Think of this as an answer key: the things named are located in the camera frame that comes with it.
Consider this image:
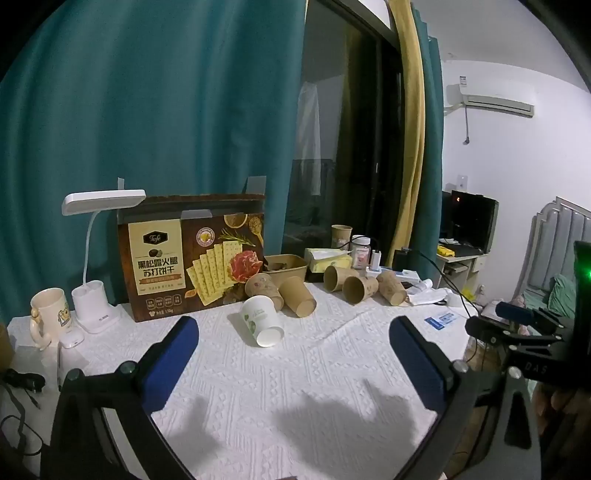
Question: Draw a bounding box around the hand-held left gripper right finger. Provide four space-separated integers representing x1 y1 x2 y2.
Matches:
389 316 542 480

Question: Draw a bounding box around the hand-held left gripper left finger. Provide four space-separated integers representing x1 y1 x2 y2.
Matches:
50 316 201 480

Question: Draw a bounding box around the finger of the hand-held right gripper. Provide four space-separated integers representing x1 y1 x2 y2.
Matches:
464 318 563 346
495 301 563 325

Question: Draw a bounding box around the person's right hand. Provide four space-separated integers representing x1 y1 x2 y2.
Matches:
536 385 591 437

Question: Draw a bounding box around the white computer desk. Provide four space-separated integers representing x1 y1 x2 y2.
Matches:
436 243 490 298

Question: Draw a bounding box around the white tube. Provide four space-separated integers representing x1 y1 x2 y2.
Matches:
405 278 435 306

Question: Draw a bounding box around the brown paper cup printed pattern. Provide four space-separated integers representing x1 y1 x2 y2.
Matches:
244 272 284 311
376 270 408 306

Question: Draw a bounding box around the grey padded headboard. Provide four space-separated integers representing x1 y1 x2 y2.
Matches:
522 196 591 319

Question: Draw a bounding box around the white desk lamp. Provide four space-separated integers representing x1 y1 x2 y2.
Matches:
62 189 147 334

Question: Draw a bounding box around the plain brown paper cup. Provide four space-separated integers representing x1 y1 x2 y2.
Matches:
322 264 360 294
278 275 318 319
342 275 380 306

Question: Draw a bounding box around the white paper cup green print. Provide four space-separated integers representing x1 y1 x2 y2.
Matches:
238 295 284 348

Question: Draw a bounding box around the brown cracker box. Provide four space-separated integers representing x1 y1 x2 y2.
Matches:
117 193 267 322

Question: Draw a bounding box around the small white case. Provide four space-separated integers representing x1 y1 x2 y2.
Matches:
57 332 85 357

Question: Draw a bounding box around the black monitor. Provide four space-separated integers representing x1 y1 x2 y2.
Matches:
441 189 500 254

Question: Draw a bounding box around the white textured tablecloth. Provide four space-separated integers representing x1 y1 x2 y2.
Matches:
6 276 478 480

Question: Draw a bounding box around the pink jar white lid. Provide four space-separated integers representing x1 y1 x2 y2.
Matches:
350 235 372 270

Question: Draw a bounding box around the cream cartoon mug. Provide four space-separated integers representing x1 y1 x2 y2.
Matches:
30 288 71 352

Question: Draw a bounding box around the yellow tissue box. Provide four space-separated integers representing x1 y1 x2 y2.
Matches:
304 247 352 282

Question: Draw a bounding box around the brown paper bowl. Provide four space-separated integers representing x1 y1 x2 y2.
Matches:
263 253 308 285

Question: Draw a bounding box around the upright brown paper cup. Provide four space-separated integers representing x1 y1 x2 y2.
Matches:
331 224 353 253

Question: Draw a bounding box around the teal curtain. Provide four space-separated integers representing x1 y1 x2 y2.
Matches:
0 0 309 324
410 4 445 273

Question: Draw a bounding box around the white air conditioner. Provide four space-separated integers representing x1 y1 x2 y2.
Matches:
444 83 535 118

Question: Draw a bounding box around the yellow curtain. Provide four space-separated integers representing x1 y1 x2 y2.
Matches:
386 0 426 265

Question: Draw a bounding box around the dark glass sliding door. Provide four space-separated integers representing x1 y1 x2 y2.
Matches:
283 0 407 259

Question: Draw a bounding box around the black charger cable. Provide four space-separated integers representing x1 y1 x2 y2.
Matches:
401 249 481 319

